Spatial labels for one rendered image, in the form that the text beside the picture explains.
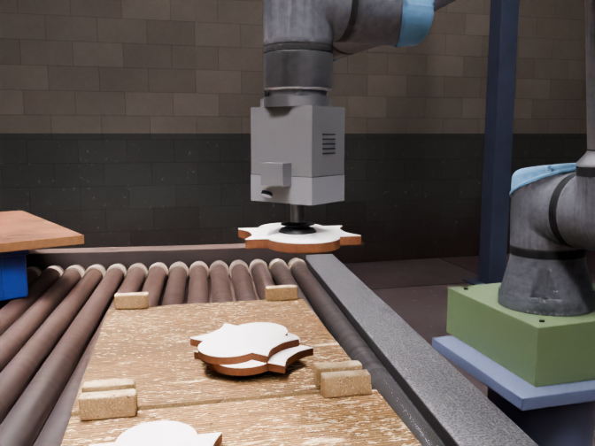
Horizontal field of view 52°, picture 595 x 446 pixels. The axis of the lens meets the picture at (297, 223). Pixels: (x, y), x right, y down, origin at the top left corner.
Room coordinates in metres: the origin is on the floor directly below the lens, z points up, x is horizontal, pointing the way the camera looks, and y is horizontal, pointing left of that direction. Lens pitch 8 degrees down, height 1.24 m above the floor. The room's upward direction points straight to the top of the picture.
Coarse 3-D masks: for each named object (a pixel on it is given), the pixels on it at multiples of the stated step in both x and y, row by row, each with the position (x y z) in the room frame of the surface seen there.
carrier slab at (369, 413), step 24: (168, 408) 0.64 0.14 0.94; (192, 408) 0.64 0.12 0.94; (216, 408) 0.64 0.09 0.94; (240, 408) 0.64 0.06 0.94; (264, 408) 0.64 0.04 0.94; (288, 408) 0.64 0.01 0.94; (312, 408) 0.64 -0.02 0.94; (336, 408) 0.64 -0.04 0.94; (360, 408) 0.64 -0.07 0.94; (384, 408) 0.64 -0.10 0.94; (72, 432) 0.58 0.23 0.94; (96, 432) 0.58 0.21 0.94; (120, 432) 0.58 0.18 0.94; (216, 432) 0.58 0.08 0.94; (240, 432) 0.58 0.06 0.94; (264, 432) 0.58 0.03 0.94; (288, 432) 0.58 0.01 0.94; (312, 432) 0.58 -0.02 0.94; (336, 432) 0.58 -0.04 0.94; (360, 432) 0.58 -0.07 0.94; (384, 432) 0.58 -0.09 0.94; (408, 432) 0.58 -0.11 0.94
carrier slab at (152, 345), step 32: (128, 320) 0.96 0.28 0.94; (160, 320) 0.96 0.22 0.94; (192, 320) 0.96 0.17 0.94; (224, 320) 0.96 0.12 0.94; (256, 320) 0.96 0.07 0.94; (288, 320) 0.96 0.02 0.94; (320, 320) 0.96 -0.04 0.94; (96, 352) 0.81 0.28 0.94; (128, 352) 0.81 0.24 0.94; (160, 352) 0.81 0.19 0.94; (192, 352) 0.81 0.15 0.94; (320, 352) 0.81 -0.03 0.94; (160, 384) 0.70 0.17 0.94; (192, 384) 0.70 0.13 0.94; (224, 384) 0.70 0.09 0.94; (256, 384) 0.70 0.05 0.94; (288, 384) 0.70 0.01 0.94
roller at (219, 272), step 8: (216, 264) 1.47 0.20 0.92; (224, 264) 1.48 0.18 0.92; (216, 272) 1.39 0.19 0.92; (224, 272) 1.40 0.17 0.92; (216, 280) 1.32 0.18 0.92; (224, 280) 1.31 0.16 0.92; (216, 288) 1.24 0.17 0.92; (224, 288) 1.23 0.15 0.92; (216, 296) 1.18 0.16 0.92; (224, 296) 1.17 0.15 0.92
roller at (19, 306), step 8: (48, 272) 1.39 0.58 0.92; (56, 272) 1.41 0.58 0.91; (40, 280) 1.31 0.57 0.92; (48, 280) 1.33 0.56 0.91; (56, 280) 1.38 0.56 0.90; (32, 288) 1.23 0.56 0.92; (40, 288) 1.26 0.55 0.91; (48, 288) 1.31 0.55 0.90; (32, 296) 1.20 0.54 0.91; (40, 296) 1.24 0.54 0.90; (8, 304) 1.11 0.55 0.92; (16, 304) 1.12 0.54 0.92; (24, 304) 1.14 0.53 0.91; (0, 312) 1.06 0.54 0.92; (8, 312) 1.07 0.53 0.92; (16, 312) 1.09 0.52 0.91; (0, 320) 1.02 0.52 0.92; (8, 320) 1.04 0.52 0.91; (0, 328) 1.00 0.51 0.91
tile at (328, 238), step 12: (240, 228) 0.70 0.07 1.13; (252, 228) 0.69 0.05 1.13; (264, 228) 0.69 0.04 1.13; (276, 228) 0.70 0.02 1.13; (324, 228) 0.70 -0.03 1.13; (336, 228) 0.70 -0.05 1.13; (252, 240) 0.63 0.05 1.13; (264, 240) 0.63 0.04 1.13; (276, 240) 0.62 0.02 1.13; (288, 240) 0.62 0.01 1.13; (300, 240) 0.62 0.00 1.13; (312, 240) 0.62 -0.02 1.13; (324, 240) 0.62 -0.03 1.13; (336, 240) 0.62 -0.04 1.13; (348, 240) 0.65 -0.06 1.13; (360, 240) 0.65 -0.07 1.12; (288, 252) 0.61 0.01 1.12; (300, 252) 0.60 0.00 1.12; (312, 252) 0.60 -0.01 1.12
